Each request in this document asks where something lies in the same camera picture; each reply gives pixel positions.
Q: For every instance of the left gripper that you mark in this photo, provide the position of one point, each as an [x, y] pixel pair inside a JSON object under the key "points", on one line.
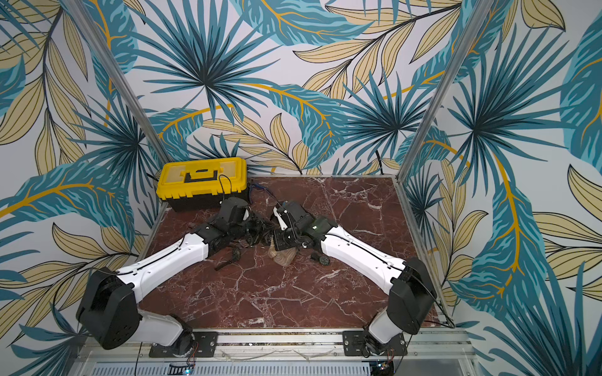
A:
{"points": [[264, 230]]}

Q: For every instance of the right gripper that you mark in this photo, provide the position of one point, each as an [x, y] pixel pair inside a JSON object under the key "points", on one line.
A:
{"points": [[284, 233]]}

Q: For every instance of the beige striped cloth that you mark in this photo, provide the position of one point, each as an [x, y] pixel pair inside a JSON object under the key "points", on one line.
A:
{"points": [[282, 258]]}

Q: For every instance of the small olive watch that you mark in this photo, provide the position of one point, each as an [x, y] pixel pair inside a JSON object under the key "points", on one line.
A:
{"points": [[320, 258]]}

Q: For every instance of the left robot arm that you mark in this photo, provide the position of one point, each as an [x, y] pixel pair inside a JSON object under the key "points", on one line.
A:
{"points": [[109, 309]]}

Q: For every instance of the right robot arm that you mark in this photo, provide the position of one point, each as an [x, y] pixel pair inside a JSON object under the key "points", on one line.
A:
{"points": [[410, 290]]}

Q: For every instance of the yellow black toolbox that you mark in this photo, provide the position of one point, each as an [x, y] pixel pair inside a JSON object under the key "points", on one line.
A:
{"points": [[197, 185]]}

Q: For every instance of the blue handled pliers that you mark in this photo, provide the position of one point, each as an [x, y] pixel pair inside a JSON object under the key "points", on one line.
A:
{"points": [[260, 187]]}

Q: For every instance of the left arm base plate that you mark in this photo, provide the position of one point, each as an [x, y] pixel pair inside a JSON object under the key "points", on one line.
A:
{"points": [[193, 344]]}

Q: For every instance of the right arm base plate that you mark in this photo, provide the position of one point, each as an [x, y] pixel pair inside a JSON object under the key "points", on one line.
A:
{"points": [[361, 344]]}

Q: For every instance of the aluminium front rail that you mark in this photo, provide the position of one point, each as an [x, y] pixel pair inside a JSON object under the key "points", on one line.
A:
{"points": [[297, 351]]}

